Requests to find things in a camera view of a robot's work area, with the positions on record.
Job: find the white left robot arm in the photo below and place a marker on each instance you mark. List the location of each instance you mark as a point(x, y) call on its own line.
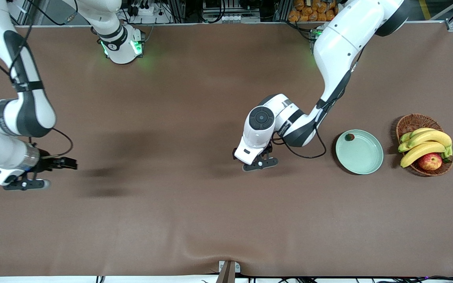
point(340, 43)

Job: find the white power strip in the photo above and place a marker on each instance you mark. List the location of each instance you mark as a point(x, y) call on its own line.
point(148, 10)

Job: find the white terminal block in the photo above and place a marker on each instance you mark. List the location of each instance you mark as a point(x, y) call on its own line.
point(232, 18)

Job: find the black equipment rack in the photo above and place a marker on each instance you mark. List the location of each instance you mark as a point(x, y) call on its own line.
point(195, 10)

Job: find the metal table clamp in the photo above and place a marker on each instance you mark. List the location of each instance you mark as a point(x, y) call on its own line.
point(228, 271)

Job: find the greenish yellow banana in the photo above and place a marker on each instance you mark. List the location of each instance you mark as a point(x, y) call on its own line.
point(417, 132)

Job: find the brown wicker basket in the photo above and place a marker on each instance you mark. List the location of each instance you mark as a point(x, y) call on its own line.
point(413, 122)

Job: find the red strawberry green leaves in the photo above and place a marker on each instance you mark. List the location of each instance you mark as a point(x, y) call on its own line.
point(349, 136)

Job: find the pale green round plate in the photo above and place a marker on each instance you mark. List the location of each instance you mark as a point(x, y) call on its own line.
point(362, 155)

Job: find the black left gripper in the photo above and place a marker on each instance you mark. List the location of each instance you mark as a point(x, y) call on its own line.
point(269, 149)

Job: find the red apple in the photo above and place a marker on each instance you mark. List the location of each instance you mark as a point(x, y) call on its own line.
point(430, 162)

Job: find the brown table mat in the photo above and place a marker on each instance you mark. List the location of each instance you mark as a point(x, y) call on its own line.
point(210, 216)

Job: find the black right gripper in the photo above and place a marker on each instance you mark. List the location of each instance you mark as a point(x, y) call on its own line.
point(46, 163)

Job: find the large yellow banana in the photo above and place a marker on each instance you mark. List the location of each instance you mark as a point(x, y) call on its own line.
point(431, 137)
point(423, 151)

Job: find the orange bread pile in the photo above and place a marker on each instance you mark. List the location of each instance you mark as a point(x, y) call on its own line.
point(309, 11)

